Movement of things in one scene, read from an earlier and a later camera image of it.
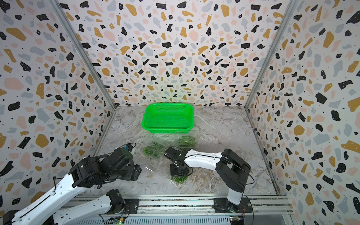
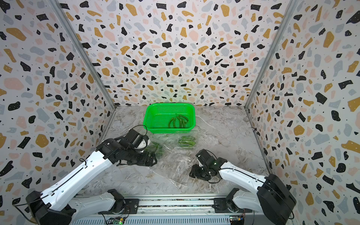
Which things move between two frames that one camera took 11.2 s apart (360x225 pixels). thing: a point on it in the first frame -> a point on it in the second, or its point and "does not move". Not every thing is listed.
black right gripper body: [176, 164] -> [206, 169]
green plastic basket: [168, 118] does not move
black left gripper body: [125, 174] -> [137, 156]
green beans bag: [153, 148] does not move
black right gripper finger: [175, 170] -> [194, 171]
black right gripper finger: [184, 171] -> [204, 176]
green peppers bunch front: [179, 179] -> [178, 121]
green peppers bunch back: [187, 141] does not move
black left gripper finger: [136, 172] -> [151, 159]
